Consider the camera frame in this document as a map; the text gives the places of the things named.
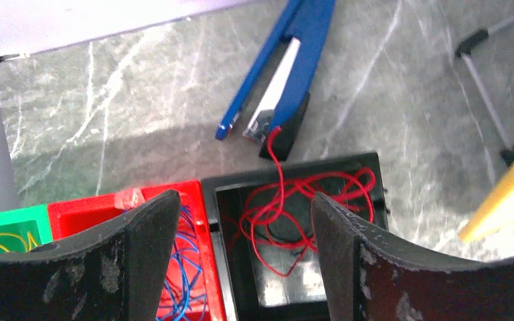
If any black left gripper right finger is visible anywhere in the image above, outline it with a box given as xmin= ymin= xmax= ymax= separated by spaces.
xmin=311 ymin=193 xmax=514 ymax=320

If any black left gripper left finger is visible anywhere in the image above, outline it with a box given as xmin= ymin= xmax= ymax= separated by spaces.
xmin=0 ymin=190 xmax=181 ymax=320

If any red storage bin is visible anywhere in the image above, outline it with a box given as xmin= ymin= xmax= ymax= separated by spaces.
xmin=47 ymin=180 xmax=226 ymax=320

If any green storage bin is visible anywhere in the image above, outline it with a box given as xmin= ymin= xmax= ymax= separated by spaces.
xmin=0 ymin=205 xmax=53 ymax=253

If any black storage bin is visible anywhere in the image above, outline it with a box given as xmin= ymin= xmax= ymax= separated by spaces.
xmin=201 ymin=152 xmax=388 ymax=320

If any yellow framed whiteboard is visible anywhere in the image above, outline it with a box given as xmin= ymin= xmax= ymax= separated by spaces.
xmin=458 ymin=162 xmax=514 ymax=242

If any blue tool behind bins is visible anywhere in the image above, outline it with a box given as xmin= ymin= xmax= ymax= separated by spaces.
xmin=215 ymin=0 xmax=335 ymax=161

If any blue cables bundle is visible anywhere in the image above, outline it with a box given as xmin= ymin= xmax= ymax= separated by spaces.
xmin=157 ymin=205 xmax=208 ymax=321

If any yellow cables bundle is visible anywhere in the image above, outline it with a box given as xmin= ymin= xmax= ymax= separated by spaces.
xmin=0 ymin=231 xmax=41 ymax=254

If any red cables bundle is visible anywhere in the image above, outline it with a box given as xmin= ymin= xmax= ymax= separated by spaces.
xmin=228 ymin=126 xmax=377 ymax=278

